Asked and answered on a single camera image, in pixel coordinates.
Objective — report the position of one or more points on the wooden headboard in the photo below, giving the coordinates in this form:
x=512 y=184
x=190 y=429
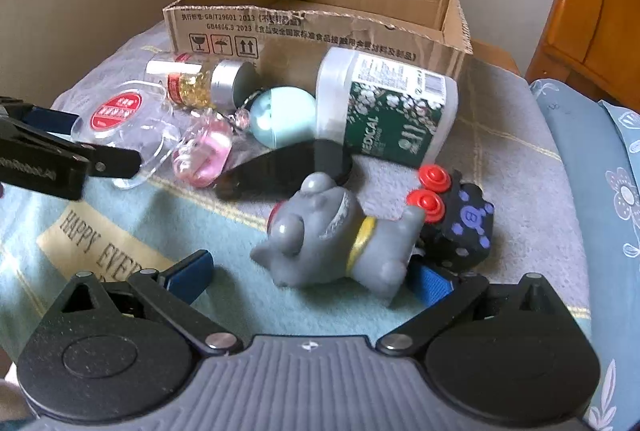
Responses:
x=590 y=11

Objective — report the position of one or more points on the grey blue checked blanket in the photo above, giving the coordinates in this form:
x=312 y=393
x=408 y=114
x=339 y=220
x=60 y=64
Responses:
x=125 y=216

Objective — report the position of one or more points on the light blue earbuds case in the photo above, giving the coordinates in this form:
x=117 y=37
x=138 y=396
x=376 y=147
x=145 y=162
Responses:
x=280 y=116

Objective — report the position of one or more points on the grey cat toy figure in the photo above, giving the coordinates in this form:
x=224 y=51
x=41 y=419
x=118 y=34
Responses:
x=320 y=241

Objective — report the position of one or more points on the light blue printed bag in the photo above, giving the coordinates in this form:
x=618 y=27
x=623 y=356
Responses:
x=600 y=221

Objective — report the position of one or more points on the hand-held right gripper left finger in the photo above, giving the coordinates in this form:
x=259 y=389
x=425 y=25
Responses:
x=192 y=275

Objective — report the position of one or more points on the black toy with red wheels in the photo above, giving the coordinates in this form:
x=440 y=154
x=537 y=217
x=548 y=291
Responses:
x=465 y=221

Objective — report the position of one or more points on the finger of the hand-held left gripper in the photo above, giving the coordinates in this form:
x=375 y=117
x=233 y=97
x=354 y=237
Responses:
x=50 y=123
x=112 y=163

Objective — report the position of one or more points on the gold capsule bottle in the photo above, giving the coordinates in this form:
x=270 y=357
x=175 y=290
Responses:
x=195 y=88

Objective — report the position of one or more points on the cardboard box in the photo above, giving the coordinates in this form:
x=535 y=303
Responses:
x=300 y=56

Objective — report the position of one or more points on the white plastic bottle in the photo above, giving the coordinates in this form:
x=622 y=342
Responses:
x=390 y=111

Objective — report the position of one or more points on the black glossy oval object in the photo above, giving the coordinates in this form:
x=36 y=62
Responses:
x=290 y=171

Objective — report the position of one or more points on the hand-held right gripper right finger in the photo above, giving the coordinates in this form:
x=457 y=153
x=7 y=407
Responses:
x=430 y=283

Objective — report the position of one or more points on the clear round container red label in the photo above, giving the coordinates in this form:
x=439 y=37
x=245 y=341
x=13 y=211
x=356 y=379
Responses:
x=117 y=113

